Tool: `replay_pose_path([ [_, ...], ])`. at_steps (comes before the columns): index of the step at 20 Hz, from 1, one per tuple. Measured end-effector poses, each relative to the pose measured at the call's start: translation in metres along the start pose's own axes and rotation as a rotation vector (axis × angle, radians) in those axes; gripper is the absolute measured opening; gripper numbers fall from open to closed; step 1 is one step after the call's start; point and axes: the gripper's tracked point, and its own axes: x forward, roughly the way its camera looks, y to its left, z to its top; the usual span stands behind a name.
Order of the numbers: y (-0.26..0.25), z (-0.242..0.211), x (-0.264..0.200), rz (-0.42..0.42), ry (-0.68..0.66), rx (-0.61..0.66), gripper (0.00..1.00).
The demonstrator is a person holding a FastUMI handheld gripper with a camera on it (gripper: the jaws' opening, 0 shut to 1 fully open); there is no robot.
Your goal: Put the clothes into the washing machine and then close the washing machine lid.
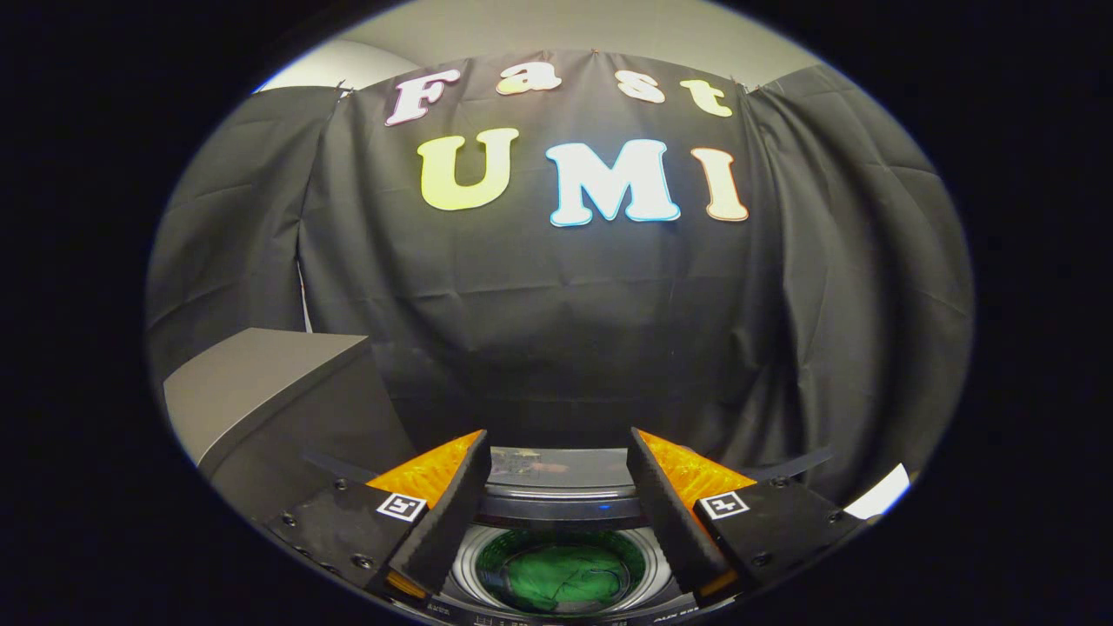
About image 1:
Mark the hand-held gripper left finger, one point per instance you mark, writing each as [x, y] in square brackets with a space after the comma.
[448, 522]

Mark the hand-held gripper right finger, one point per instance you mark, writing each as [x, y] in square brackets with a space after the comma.
[665, 522]

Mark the grey washing machine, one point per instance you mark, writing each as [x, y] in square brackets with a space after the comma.
[561, 509]

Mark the dark washing machine lid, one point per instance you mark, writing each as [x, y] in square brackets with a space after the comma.
[556, 469]

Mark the green polo shirt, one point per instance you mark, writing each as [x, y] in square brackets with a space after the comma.
[556, 578]

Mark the black backdrop cloth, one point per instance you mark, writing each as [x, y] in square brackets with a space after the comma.
[565, 348]

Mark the grey cabinet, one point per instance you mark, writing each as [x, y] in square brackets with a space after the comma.
[252, 382]

